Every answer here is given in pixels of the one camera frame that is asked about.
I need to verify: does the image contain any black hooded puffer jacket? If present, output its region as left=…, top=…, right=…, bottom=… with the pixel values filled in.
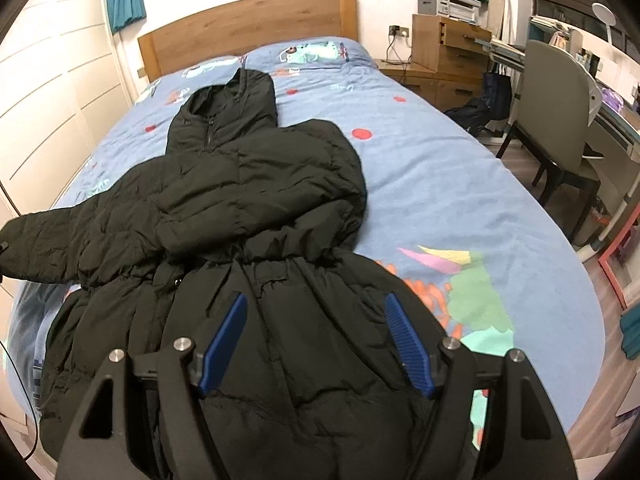
left=0, top=67, right=476, bottom=480

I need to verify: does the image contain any wooden headboard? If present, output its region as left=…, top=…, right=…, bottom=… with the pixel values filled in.
left=137, top=0, right=358, bottom=83

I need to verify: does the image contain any black backpack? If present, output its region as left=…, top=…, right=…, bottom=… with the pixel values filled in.
left=442, top=96, right=493, bottom=136

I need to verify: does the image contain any wooden nightstand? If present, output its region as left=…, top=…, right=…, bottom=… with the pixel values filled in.
left=375, top=57, right=486, bottom=111

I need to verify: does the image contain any thin black cable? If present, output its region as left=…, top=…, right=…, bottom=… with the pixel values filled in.
left=0, top=180, right=42, bottom=461

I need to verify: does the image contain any white desk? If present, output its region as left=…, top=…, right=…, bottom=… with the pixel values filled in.
left=530, top=15, right=640, bottom=263

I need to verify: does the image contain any wooden drawer cabinet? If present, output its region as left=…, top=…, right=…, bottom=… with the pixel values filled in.
left=411, top=14, right=493, bottom=77

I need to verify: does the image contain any white power cable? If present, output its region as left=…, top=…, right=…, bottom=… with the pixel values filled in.
left=384, top=35, right=414, bottom=67

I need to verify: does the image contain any white desk lamp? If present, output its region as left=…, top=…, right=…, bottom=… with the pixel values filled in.
left=591, top=2, right=621, bottom=50

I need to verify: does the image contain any bed with blue sheet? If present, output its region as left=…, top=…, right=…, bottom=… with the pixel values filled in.
left=5, top=39, right=601, bottom=466

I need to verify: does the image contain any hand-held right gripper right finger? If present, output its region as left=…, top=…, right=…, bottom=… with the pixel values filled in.
left=382, top=292, right=576, bottom=480

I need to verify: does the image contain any white wardrobe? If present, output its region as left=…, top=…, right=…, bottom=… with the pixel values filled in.
left=0, top=0, right=146, bottom=426

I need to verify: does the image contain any teal cloth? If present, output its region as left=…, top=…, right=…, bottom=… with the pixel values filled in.
left=620, top=305, right=640, bottom=357

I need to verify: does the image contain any grey printer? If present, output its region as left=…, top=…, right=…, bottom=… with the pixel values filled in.
left=416, top=0, right=482, bottom=23

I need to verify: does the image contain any beige chair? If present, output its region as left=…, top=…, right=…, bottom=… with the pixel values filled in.
left=497, top=40, right=603, bottom=246

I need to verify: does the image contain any red stool frame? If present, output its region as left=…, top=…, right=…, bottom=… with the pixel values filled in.
left=597, top=225, right=640, bottom=311

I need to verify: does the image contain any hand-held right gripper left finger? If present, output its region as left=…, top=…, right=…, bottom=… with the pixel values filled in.
left=54, top=291, right=249, bottom=480

